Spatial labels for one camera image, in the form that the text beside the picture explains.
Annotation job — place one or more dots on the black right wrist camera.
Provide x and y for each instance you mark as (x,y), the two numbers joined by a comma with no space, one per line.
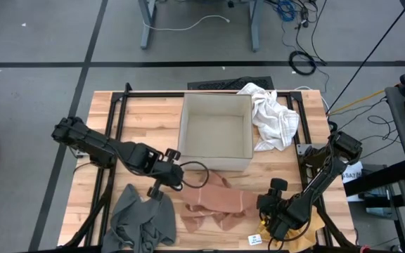
(268,207)

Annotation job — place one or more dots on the white checked towel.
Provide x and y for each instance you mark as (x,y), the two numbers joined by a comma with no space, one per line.
(276,119)

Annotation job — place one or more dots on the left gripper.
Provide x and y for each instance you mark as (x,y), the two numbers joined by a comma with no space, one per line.
(173,155)

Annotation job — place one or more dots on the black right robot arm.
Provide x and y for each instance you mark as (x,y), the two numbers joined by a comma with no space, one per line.
(329,172)

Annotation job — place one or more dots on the white printed label card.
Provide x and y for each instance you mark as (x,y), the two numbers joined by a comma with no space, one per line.
(254,239)

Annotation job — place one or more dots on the black perforated floor grate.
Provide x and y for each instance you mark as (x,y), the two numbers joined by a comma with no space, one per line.
(223,84)

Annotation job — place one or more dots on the white printed paper sheet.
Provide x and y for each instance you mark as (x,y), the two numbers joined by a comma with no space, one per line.
(353,174)

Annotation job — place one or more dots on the black metal table frame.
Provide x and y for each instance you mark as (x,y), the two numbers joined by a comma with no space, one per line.
(153,95)

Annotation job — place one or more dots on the black slanted pole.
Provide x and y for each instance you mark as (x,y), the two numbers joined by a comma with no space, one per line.
(369,57)

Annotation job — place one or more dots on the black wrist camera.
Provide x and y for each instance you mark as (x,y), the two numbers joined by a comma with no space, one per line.
(171,175)
(268,207)

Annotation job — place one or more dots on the small red object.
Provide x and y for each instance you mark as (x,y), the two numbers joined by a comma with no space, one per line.
(364,248)

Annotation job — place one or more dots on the black side table beam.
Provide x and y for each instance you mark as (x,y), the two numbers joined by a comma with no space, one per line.
(378,179)

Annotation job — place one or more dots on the pink striped towel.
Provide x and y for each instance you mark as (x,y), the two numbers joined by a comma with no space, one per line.
(220,200)

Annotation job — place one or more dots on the grey waffle towel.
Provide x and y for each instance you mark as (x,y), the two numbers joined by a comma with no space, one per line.
(135,221)

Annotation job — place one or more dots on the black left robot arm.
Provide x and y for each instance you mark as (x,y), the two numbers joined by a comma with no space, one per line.
(93,144)

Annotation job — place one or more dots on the beige fabric storage box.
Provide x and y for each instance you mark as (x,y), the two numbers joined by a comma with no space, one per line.
(216,133)

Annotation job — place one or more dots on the yellow towel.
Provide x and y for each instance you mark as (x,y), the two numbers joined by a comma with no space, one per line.
(304,242)

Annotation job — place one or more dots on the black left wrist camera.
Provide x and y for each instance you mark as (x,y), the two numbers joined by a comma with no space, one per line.
(171,175)

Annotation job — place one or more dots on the grey desk frame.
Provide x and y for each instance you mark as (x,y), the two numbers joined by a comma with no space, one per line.
(148,28)

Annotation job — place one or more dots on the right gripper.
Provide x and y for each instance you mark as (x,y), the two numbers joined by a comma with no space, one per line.
(279,184)

